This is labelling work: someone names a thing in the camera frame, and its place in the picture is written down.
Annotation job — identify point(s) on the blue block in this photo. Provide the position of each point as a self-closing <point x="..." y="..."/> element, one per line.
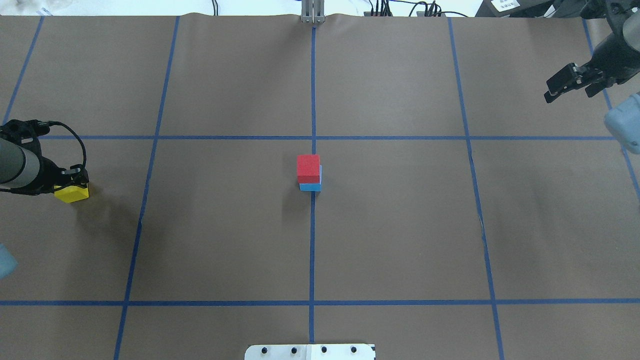
<point x="313" y="187"/>

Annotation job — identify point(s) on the aluminium frame post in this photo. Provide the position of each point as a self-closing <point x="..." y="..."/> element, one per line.
<point x="312" y="12"/>

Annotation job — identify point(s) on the yellow block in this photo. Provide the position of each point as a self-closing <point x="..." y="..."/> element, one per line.
<point x="71" y="194"/>

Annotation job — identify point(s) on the white camera pole base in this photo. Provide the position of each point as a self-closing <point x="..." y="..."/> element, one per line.
<point x="327" y="351"/>

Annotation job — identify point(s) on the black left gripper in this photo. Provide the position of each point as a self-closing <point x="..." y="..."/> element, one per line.
<point x="48" y="173"/>

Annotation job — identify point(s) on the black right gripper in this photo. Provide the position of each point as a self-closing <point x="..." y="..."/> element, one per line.
<point x="611" y="61"/>

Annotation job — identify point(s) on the red block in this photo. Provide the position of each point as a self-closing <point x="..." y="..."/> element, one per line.
<point x="308" y="168"/>

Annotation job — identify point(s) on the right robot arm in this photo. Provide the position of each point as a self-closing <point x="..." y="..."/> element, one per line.
<point x="623" y="121"/>

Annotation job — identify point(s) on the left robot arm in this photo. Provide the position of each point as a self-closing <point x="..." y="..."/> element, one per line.
<point x="25" y="171"/>

